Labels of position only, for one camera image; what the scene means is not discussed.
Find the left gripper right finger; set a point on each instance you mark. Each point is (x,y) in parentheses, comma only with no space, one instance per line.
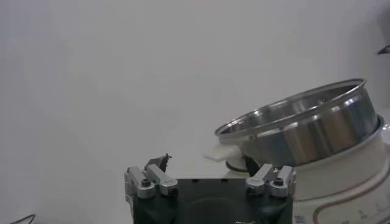
(259,179)

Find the stainless steel steamer basket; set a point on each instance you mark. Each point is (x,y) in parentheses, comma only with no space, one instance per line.
(320,137)

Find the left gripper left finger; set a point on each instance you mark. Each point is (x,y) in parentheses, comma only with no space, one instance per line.
(160,179)

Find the white electric cooking pot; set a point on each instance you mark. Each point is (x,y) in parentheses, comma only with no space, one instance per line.
(335,188)

